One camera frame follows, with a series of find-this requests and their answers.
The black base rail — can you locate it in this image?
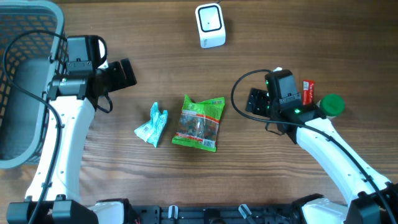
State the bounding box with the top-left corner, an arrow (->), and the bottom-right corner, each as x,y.
132,204 -> 301,224

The teal snack packet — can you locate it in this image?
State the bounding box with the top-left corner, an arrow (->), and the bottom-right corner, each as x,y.
134,102 -> 168,147

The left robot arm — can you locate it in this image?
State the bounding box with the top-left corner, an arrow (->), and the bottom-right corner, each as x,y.
6,35 -> 139,223

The red stick sachet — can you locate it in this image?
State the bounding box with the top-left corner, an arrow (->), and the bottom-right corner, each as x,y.
303,80 -> 315,105

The green lid spice jar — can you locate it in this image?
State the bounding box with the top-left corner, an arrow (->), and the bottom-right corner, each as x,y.
317,94 -> 345,119

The green snack bag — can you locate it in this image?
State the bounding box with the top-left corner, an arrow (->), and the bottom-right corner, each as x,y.
172,95 -> 225,152

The black cable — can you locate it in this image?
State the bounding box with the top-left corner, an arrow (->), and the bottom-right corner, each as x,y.
2,29 -> 68,224
230,68 -> 398,218

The left black cable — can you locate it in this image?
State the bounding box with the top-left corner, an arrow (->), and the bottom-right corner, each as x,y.
2,29 -> 68,224

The right black cable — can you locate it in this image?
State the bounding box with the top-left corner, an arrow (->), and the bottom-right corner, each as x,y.
230,68 -> 398,218

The white barcode scanner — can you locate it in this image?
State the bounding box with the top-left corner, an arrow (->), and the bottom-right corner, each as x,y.
195,2 -> 226,49

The grey plastic mesh basket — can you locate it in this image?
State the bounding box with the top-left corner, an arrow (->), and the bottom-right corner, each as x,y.
1,1 -> 68,169

